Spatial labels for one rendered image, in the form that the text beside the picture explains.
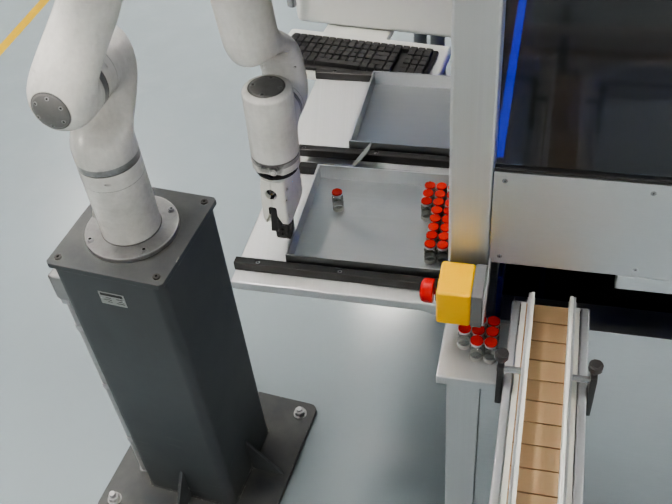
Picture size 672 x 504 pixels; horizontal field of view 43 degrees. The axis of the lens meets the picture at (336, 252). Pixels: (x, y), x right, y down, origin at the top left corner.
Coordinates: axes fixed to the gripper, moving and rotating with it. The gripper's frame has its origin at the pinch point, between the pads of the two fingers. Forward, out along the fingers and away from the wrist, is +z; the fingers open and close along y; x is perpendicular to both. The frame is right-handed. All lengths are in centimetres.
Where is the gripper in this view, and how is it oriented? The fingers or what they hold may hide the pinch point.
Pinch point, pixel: (285, 227)
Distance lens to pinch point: 161.4
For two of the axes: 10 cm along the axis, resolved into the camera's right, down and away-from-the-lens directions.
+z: 0.5, 7.0, 7.1
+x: -9.7, -1.3, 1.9
